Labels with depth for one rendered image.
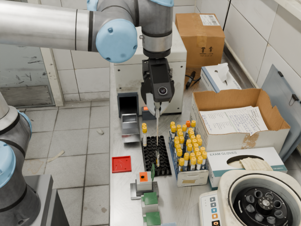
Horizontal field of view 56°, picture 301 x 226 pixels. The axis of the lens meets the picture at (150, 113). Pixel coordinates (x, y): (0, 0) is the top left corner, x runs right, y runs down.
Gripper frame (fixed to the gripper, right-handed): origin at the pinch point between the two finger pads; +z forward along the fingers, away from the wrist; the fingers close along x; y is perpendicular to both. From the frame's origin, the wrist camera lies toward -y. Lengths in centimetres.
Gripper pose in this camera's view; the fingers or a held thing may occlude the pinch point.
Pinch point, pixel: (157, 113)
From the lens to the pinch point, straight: 83.3
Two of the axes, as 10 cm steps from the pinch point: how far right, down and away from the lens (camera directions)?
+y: -1.1, -6.4, 7.6
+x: -9.9, 0.8, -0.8
